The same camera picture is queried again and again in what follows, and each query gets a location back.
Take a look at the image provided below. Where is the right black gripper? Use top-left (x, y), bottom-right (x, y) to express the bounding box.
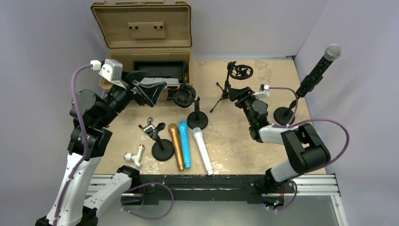
top-left (228, 87), bottom-right (259, 126)

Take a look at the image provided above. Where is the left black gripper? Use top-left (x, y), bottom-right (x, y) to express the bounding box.
top-left (97, 70), bottom-right (166, 127)

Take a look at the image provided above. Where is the black tripod shock-mount stand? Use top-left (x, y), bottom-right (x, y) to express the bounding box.
top-left (209, 61), bottom-right (254, 113)

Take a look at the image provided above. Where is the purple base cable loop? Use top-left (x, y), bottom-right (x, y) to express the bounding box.
top-left (120, 183), bottom-right (176, 221)

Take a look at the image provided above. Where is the blue microphone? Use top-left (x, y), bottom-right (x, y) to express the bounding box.
top-left (178, 120), bottom-right (191, 169)

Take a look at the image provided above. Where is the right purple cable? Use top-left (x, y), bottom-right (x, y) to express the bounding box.
top-left (268, 87), bottom-right (351, 175)

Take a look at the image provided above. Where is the black speckled microphone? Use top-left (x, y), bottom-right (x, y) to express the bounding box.
top-left (296, 44), bottom-right (343, 98)

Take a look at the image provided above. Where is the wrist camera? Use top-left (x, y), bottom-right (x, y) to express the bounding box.
top-left (99, 59), bottom-right (123, 82)
top-left (252, 84), bottom-right (271, 99)

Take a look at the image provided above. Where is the grey plastic organizer case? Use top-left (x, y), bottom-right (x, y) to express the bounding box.
top-left (140, 77), bottom-right (180, 85)

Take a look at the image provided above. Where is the black mounting rail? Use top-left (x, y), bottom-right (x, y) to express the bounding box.
top-left (133, 175), bottom-right (295, 205)

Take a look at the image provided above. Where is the black shock-mount desk stand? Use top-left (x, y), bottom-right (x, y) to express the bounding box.
top-left (172, 84), bottom-right (208, 129)

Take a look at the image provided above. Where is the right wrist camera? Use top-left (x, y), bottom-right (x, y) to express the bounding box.
top-left (252, 84), bottom-right (271, 99)

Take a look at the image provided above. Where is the gold microphone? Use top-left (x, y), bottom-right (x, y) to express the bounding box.
top-left (168, 123), bottom-right (184, 171)

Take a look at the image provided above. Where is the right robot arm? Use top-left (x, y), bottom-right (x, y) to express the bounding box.
top-left (228, 87), bottom-right (331, 194)

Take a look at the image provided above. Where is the tan plastic toolbox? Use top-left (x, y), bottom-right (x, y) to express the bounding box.
top-left (90, 0), bottom-right (193, 101)

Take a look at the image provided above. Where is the black round-base clip stand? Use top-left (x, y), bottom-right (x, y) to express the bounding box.
top-left (138, 117), bottom-right (174, 161)

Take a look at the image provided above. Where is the white microphone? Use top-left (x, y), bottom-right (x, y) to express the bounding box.
top-left (192, 127), bottom-right (214, 176)

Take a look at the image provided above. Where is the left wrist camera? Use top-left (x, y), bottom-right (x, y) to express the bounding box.
top-left (99, 59), bottom-right (123, 82)

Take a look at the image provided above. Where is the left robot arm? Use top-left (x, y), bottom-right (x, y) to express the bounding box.
top-left (36, 70), bottom-right (166, 226)

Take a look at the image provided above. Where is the black toolbox tray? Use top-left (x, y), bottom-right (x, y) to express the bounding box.
top-left (133, 60), bottom-right (185, 83)

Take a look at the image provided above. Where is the white pvc pipe fitting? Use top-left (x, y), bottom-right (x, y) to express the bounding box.
top-left (124, 144), bottom-right (145, 168)

